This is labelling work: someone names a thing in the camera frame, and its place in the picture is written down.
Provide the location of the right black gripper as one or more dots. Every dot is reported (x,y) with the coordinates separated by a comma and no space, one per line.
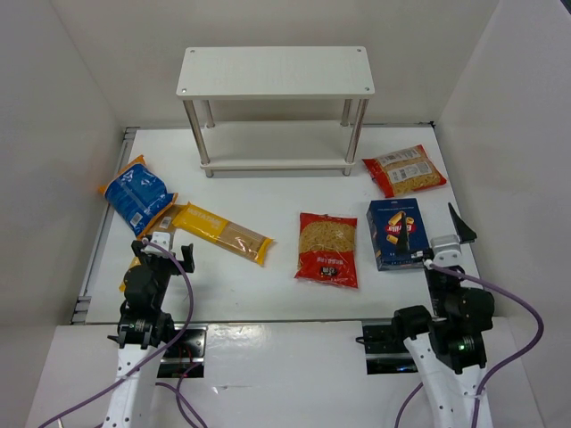
(430,259)

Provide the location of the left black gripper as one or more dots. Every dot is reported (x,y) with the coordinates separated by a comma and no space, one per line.
(167,259)

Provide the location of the blue orange pasta bag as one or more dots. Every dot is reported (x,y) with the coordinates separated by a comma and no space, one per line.
(138,195)

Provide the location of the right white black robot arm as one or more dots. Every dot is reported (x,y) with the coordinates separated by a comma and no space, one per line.
(446,342)

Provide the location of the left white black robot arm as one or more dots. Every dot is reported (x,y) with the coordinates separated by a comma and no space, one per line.
(143,328)

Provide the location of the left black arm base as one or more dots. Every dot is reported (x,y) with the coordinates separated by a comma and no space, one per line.
(186,356)

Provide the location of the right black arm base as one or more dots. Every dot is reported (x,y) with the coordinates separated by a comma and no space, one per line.
(385,354)

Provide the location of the white two-tier shelf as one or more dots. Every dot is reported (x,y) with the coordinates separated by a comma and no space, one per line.
(280,74)

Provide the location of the yellow Pastatime spaghetti pack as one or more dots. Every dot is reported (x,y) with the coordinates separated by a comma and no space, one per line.
(224,233)

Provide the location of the yellow spaghetti pack with label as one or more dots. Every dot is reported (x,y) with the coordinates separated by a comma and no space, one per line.
(164,223)

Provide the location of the blue Barilla rigatoni box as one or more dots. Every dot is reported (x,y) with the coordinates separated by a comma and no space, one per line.
(384,221)

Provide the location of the red fusilli bag back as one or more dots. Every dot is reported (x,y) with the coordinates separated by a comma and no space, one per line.
(405,171)

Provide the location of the red fusilli bag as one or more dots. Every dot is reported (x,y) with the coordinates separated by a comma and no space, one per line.
(326,250)
(405,171)

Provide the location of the red fusilli bag front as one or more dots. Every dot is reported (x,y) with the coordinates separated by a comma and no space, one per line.
(326,250)

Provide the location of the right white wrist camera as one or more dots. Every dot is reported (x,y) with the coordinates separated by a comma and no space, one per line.
(446,252)

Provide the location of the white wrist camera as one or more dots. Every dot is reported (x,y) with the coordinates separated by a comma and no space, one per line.
(158,244)
(446,252)

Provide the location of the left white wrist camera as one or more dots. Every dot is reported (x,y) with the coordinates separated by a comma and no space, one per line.
(158,244)

